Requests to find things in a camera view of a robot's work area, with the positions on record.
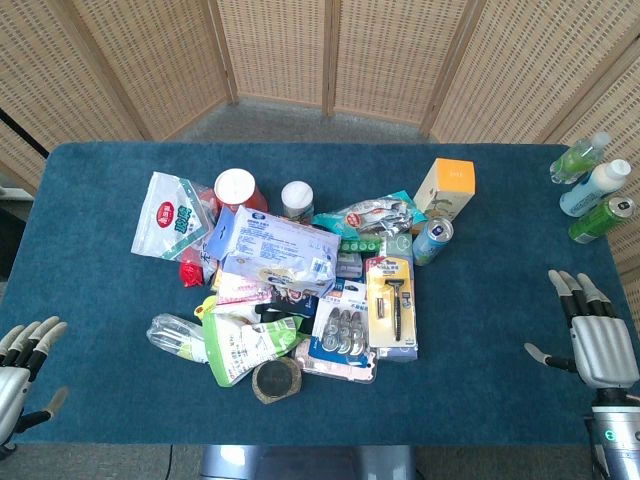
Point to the green and white pouch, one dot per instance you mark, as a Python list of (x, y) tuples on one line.
[(250, 345)]

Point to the dark blue snack packet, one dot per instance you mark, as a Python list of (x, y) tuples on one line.
[(290, 305)]

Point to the red snack packet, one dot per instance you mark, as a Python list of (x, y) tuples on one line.
[(192, 270)]

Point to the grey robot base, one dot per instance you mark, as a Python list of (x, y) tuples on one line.
[(307, 462)]

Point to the blue drink can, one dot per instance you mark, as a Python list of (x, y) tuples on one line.
[(434, 240)]

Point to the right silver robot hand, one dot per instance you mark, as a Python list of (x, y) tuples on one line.
[(597, 350)]

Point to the green battery pack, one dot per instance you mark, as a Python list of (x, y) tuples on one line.
[(361, 246)]

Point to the blue wet wipes pack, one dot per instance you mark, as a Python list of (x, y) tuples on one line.
[(280, 250)]

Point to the green drink can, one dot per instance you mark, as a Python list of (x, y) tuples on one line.
[(602, 219)]

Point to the white blue-label bottle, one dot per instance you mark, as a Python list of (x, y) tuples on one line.
[(595, 187)]

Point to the woven folding screen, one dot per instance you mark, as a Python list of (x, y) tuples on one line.
[(320, 65)]

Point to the clear green drink bottle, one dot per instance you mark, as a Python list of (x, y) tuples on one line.
[(580, 157)]

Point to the yellow razor blister pack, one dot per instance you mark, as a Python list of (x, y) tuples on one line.
[(391, 305)]

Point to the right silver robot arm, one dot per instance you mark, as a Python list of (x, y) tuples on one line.
[(616, 435)]

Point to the small jar with white lid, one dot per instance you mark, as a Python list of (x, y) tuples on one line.
[(297, 200)]

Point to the round black gold tin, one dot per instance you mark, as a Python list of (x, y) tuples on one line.
[(276, 380)]

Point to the orange and white carton box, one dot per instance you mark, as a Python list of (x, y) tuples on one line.
[(447, 190)]

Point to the teal and silver snack bag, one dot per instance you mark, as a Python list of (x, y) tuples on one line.
[(372, 217)]

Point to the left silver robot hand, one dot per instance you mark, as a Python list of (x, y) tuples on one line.
[(11, 387)]

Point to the blue hooks blister pack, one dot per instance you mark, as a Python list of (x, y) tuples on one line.
[(340, 330)]

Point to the blue felt table cloth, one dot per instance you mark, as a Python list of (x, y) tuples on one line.
[(320, 300)]

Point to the pink packet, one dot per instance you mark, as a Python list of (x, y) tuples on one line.
[(240, 292)]

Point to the red cup with white lid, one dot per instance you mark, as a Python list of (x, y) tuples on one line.
[(237, 192)]

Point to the clear plastic bottle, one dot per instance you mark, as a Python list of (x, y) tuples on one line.
[(175, 335)]

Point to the white green-print snack bag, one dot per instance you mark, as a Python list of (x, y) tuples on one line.
[(167, 217)]

